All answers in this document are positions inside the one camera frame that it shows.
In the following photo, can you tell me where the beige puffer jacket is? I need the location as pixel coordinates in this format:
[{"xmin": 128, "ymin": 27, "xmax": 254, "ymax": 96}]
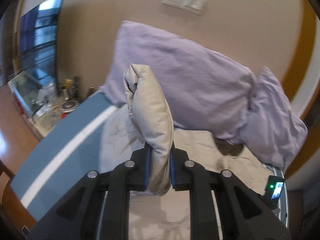
[{"xmin": 99, "ymin": 64, "xmax": 270, "ymax": 239}]

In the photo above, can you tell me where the black device green light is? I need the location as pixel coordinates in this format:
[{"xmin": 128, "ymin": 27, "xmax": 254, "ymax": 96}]
[{"xmin": 263, "ymin": 176, "xmax": 285, "ymax": 207}]

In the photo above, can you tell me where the large lilac pillow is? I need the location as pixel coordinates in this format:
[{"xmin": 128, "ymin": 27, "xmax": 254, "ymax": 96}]
[{"xmin": 101, "ymin": 21, "xmax": 255, "ymax": 144}]

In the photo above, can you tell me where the clear plastic bottle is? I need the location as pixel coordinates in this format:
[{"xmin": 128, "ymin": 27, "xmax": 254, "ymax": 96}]
[{"xmin": 37, "ymin": 82, "xmax": 58, "ymax": 106}]

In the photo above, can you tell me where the blue white striped bedsheet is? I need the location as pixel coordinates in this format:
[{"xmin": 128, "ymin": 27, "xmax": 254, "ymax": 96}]
[{"xmin": 11, "ymin": 92, "xmax": 116, "ymax": 221}]

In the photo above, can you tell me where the white wall switch panel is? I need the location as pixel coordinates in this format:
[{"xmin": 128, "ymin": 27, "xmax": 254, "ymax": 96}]
[{"xmin": 161, "ymin": 0, "xmax": 207, "ymax": 15}]

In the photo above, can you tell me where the round metal tin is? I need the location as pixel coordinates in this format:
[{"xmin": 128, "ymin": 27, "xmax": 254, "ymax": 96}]
[{"xmin": 60, "ymin": 100, "xmax": 79, "ymax": 113}]

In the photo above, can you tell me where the glass-top bedside table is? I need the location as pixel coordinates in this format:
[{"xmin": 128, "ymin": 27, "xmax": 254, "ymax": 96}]
[{"xmin": 8, "ymin": 70, "xmax": 74, "ymax": 140}]

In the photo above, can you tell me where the dark bottle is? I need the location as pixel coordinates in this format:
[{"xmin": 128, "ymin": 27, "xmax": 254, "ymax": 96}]
[{"xmin": 73, "ymin": 76, "xmax": 79, "ymax": 101}]

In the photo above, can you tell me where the small lilac pillow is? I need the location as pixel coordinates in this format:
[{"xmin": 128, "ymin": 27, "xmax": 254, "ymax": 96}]
[{"xmin": 239, "ymin": 67, "xmax": 308, "ymax": 172}]

